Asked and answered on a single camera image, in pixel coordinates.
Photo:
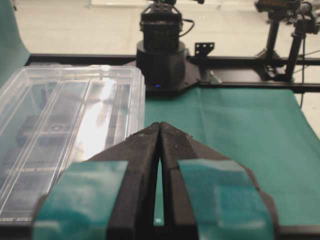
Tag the black perforated metal bracket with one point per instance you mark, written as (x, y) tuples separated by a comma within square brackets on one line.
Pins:
[(202, 49)]

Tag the black table frame rail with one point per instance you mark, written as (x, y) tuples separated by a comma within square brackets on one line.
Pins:
[(212, 72)]

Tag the black depth camera carton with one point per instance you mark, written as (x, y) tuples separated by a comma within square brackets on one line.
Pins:
[(53, 132)]

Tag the green table cloth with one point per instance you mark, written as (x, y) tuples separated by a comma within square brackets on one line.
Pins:
[(262, 129)]

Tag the black camera stand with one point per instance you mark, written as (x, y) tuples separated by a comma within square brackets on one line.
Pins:
[(305, 22), (277, 10)]

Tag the left gripper black right finger green tape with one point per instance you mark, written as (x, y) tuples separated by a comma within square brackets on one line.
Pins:
[(211, 196)]

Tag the clear plastic box lid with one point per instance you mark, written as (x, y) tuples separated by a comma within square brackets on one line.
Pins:
[(103, 105)]

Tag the green backdrop cloth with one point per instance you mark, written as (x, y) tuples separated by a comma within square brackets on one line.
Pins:
[(13, 52)]

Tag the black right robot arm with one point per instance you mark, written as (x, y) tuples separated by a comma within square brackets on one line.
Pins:
[(161, 56)]

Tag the left gripper black left finger green tape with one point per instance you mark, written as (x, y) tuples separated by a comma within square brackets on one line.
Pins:
[(110, 196)]

